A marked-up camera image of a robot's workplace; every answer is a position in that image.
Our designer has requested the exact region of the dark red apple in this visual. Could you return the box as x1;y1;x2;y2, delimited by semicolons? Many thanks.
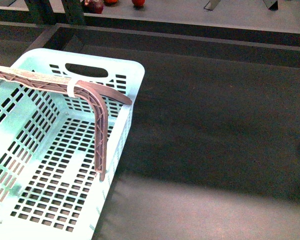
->
83;0;104;14

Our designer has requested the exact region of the black triangular shelf divider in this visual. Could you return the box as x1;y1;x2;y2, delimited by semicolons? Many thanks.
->
262;0;279;11
204;0;221;11

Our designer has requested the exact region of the light blue plastic basket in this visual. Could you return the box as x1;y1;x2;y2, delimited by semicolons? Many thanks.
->
0;47;146;240

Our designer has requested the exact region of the brown basket handle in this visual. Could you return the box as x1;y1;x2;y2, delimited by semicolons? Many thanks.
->
0;66;132;182

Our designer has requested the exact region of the orange fruit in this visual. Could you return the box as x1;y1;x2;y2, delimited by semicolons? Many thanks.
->
104;0;118;5

